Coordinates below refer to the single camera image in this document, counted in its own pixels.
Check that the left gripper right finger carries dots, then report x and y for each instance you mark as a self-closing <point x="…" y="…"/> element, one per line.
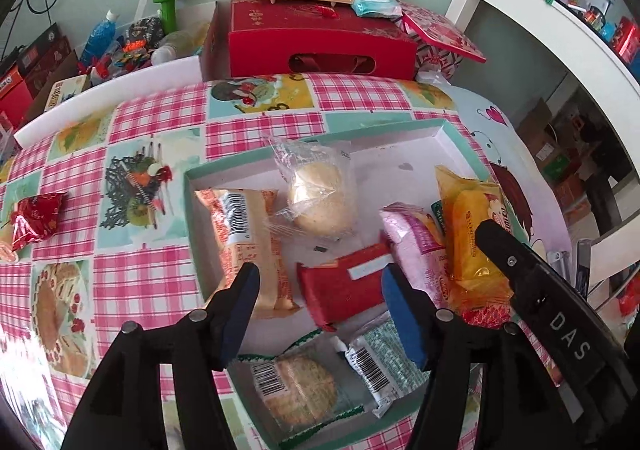
<point x="520" y="407"/>

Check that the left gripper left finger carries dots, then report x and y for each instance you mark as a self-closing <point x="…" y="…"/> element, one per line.
<point x="121" y="406"/>

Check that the silver grey barcode packet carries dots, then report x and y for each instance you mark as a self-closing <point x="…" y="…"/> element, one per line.
<point x="376" y="354"/>

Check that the pink purple snack packet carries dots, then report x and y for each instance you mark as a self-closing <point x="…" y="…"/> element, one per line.
<point x="419" y="249"/>

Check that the round biscuit clear packet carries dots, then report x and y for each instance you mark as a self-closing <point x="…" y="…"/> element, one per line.
<point x="307" y="387"/>

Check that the orange lid jelly cup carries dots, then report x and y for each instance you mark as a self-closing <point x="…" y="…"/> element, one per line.
<point x="7" y="254"/>

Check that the shiny red crinkled packet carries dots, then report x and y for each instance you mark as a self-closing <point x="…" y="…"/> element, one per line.
<point x="35" y="219"/>

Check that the orange barcode bread packet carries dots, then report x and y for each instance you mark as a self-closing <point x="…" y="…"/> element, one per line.
<point x="239" y="221"/>

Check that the dark red block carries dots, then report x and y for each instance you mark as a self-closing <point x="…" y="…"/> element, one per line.
<point x="344" y="287"/>

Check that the clear bag round bun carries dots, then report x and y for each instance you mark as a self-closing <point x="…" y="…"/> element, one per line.
<point x="321" y="194"/>

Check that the red gold packet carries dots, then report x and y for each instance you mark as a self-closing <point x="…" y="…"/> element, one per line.
<point x="491" y="316"/>

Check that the green snack packet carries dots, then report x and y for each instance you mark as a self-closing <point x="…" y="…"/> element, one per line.
<point x="436" y="208"/>

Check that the checkered picture tablecloth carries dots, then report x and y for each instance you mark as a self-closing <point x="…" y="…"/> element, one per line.
<point x="120" y="159"/>

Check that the yellow card game box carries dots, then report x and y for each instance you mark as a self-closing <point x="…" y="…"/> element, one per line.
<point x="63" y="90"/>

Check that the stacked red orange boxes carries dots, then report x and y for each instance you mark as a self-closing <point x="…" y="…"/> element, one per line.
<point x="29" y="72"/>

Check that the toy pile in box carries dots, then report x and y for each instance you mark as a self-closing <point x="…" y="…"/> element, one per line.
<point x="130" y="51"/>

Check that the blue water bottle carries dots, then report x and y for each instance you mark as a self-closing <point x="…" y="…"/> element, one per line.
<point x="99" y="40"/>

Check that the small clear bottle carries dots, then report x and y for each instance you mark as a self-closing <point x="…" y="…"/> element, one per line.
<point x="180" y="44"/>

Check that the red patterned box lid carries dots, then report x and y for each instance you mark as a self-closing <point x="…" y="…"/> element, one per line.
<point x="436" y="30"/>

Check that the large red gift box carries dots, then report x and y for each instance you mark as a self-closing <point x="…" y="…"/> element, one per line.
<point x="296" y="37"/>

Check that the white shelf unit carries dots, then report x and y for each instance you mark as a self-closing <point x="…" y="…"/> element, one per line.
<point x="590" y="60"/>

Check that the green dumbbell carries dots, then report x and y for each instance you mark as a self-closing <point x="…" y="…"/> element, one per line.
<point x="168" y="15"/>

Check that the pale blue wipes pack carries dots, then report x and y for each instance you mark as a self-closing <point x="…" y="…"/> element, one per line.
<point x="377" y="8"/>

